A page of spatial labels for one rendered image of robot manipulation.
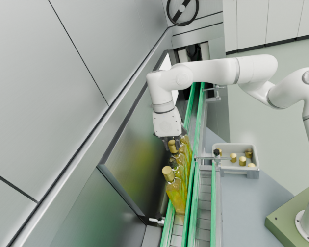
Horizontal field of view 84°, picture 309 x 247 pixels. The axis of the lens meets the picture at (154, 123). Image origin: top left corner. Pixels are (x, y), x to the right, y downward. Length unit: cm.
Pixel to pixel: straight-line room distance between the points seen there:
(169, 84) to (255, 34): 390
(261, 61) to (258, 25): 372
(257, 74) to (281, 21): 382
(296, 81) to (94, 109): 58
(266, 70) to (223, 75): 12
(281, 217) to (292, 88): 50
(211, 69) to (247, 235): 70
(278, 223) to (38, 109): 87
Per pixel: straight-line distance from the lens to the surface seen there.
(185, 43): 145
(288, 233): 88
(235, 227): 95
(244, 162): 106
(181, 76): 54
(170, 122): 61
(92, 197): 54
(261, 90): 73
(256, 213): 99
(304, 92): 64
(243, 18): 426
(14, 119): 40
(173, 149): 68
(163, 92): 57
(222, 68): 60
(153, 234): 85
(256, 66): 62
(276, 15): 437
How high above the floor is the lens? 165
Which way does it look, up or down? 37 degrees down
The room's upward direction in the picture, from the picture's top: 22 degrees counter-clockwise
